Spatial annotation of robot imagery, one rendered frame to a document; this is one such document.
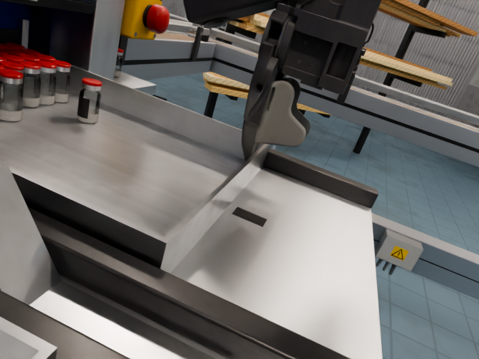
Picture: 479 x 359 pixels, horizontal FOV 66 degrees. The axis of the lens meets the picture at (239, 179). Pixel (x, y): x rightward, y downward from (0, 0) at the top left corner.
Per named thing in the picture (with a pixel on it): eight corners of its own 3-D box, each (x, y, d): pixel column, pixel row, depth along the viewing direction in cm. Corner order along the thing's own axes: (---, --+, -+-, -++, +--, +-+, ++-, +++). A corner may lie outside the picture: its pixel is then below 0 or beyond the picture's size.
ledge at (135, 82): (38, 74, 59) (38, 62, 58) (91, 70, 71) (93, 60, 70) (112, 103, 57) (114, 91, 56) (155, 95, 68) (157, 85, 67)
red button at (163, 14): (134, 27, 55) (139, -2, 53) (148, 28, 58) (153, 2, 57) (157, 35, 54) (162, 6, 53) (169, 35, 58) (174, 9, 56)
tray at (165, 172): (-241, 98, 27) (-253, 50, 26) (36, 77, 51) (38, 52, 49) (154, 291, 21) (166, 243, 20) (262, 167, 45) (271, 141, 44)
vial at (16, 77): (-10, 116, 35) (-9, 69, 34) (9, 112, 37) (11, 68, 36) (8, 124, 35) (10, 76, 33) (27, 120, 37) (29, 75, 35)
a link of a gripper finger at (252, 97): (254, 127, 33) (287, 25, 29) (238, 122, 33) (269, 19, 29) (266, 119, 37) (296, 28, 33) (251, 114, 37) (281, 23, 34)
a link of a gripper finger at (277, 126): (284, 187, 35) (321, 95, 31) (229, 165, 36) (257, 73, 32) (290, 177, 38) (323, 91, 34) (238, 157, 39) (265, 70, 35)
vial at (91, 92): (72, 118, 41) (76, 80, 39) (85, 115, 43) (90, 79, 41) (88, 125, 40) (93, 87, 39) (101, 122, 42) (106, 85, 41)
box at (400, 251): (375, 257, 122) (387, 235, 118) (374, 249, 127) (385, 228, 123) (410, 271, 120) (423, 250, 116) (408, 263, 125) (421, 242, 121)
